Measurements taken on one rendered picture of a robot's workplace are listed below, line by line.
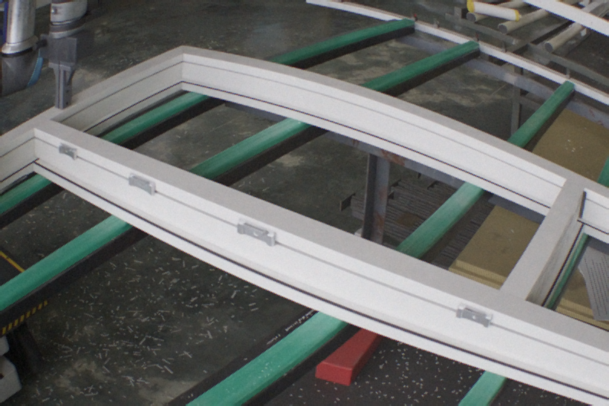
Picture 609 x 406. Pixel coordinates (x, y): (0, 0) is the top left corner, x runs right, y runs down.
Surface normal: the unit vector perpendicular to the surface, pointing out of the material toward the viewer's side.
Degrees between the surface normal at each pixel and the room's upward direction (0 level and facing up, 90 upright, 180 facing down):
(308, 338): 0
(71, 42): 90
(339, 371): 90
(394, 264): 0
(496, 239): 0
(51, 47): 90
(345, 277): 90
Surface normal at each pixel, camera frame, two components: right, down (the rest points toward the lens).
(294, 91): -0.57, 0.38
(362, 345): 0.04, -0.87
